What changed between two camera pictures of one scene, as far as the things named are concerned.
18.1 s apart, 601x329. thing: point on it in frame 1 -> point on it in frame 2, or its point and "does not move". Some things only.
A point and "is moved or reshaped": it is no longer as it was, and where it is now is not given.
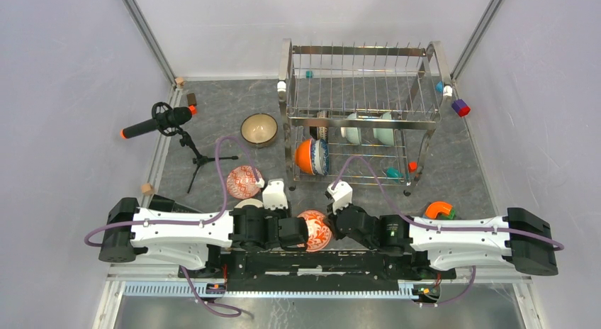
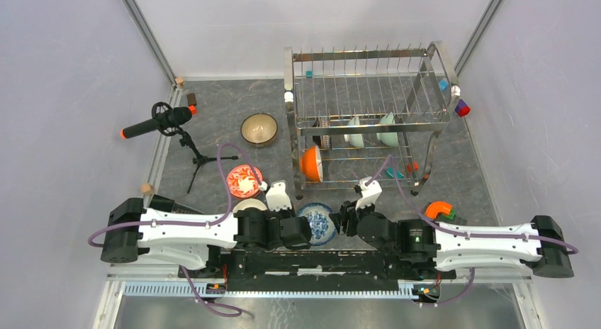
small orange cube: x=412 y=166 does not move
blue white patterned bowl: x=319 y=156 -> x=322 y=225
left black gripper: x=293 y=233 does not move
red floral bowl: x=318 y=230 -> x=242 y=181
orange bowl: x=303 y=157 is moved or reshaped
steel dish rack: x=360 y=115 does not move
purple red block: x=461 y=108 does not move
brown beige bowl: x=259 y=129 does not move
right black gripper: x=331 y=218 does not move
